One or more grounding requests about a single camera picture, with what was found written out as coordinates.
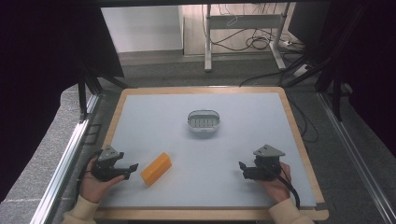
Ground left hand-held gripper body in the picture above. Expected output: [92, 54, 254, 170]
[91, 145, 132, 183]

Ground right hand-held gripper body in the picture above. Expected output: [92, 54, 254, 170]
[247, 143, 287, 182]

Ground orange soap bar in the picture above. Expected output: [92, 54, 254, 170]
[139, 151, 173, 188]

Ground grey soap dish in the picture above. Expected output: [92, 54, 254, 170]
[186, 108, 221, 134]

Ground person's left hand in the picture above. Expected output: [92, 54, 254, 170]
[78, 156, 126, 205]

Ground person's right hand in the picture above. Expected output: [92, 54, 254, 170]
[255, 161, 294, 205]

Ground light grey table mat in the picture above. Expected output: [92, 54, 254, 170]
[99, 91, 318, 209]

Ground black metal stand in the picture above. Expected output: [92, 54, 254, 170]
[76, 62, 129, 123]
[281, 3, 368, 122]

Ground white power strip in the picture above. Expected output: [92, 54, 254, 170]
[292, 63, 313, 78]

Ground black curtain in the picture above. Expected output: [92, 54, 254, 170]
[288, 0, 396, 158]
[0, 0, 125, 203]

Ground white board panel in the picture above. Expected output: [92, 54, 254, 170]
[100, 5, 185, 54]

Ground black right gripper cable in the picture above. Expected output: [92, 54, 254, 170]
[279, 163, 302, 210]

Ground aluminium rail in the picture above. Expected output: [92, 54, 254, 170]
[30, 92, 101, 224]
[317, 91, 396, 224]

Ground black floor cables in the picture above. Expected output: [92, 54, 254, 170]
[210, 3, 320, 144]

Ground white metal desk frame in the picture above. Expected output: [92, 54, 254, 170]
[203, 3, 293, 74]

